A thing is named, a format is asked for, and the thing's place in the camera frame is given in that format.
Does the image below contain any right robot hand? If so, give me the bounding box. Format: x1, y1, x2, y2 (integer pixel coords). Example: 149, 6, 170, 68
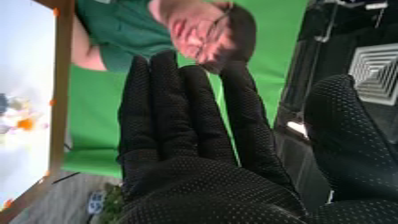
115, 49, 398, 224

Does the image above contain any person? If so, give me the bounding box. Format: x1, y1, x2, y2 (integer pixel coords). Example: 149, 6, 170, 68
69, 0, 259, 73

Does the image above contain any white ceiling vent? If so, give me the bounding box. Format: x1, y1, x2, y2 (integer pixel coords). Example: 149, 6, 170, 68
346, 43, 398, 107

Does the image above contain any white sheet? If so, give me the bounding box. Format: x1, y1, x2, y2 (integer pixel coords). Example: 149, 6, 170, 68
0, 0, 58, 205

